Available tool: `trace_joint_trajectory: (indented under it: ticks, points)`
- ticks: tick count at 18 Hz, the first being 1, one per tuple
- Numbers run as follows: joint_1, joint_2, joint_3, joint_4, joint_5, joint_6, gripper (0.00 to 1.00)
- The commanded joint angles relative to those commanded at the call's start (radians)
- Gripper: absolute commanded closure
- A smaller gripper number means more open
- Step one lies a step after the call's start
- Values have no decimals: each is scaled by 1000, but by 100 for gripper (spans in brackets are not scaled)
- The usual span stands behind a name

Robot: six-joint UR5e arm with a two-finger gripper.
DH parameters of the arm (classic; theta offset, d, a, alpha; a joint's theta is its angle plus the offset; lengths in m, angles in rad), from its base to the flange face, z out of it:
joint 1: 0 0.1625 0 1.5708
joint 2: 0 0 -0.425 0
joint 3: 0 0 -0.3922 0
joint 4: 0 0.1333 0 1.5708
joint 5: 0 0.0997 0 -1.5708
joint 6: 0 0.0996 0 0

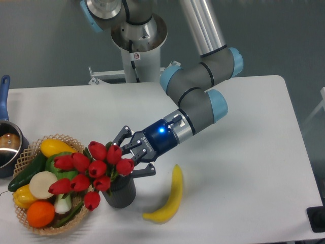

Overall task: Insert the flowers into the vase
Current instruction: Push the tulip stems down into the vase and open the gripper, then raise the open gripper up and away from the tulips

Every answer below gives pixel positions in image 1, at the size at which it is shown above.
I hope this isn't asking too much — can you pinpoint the black device at table edge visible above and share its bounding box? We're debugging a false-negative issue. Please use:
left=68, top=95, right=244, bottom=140
left=306, top=206, right=324, bottom=233

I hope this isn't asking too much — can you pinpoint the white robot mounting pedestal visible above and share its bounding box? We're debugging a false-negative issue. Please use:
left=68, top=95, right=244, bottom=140
left=88, top=47, right=166, bottom=85

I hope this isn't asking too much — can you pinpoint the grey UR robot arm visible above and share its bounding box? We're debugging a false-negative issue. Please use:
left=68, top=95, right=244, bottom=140
left=80, top=1, right=243, bottom=178

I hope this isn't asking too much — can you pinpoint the green plastic cucumber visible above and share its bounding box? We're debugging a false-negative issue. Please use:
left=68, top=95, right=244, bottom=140
left=8, top=152, right=47, bottom=192

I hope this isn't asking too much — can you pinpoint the yellow plastic squash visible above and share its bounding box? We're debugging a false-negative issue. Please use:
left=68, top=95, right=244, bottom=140
left=40, top=139, right=78, bottom=158

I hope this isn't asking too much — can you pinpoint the yellow plastic banana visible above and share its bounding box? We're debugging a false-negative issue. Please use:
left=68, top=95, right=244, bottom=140
left=142, top=164, right=183, bottom=224

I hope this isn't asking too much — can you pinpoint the green plastic bean pod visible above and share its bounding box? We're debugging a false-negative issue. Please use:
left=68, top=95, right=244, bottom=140
left=52, top=202, right=84, bottom=228

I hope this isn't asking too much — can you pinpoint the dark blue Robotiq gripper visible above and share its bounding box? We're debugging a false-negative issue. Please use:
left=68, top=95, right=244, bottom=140
left=112, top=119, right=179, bottom=177

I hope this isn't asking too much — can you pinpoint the woven wicker basket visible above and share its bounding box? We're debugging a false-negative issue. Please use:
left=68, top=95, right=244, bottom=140
left=13, top=134, right=89, bottom=236

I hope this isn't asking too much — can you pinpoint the yellow plastic bell pepper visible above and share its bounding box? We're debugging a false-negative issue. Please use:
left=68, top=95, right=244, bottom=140
left=13, top=184, right=38, bottom=209

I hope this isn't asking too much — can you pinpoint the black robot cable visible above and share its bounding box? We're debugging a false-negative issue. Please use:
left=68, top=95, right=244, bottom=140
left=128, top=40, right=141, bottom=83

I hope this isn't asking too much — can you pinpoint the cream round plastic disc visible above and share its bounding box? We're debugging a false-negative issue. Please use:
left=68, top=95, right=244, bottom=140
left=29, top=171, right=57, bottom=200

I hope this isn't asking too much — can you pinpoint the red artificial tulip bouquet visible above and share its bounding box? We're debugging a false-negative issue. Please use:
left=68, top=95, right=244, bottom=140
left=49, top=141, right=135, bottom=211

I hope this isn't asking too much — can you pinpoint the blue saucepan with handle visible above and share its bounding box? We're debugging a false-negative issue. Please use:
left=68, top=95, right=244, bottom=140
left=1, top=75, right=29, bottom=178

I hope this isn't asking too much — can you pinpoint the orange plastic orange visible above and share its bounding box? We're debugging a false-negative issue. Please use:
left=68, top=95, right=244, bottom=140
left=27, top=201, right=55, bottom=228

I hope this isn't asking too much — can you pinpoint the dark grey ribbed vase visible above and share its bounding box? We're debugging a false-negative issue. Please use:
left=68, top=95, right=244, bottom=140
left=102, top=175, right=136, bottom=208

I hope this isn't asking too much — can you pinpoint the green plastic bok choy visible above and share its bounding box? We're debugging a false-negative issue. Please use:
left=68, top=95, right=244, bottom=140
left=45, top=151, right=78, bottom=215

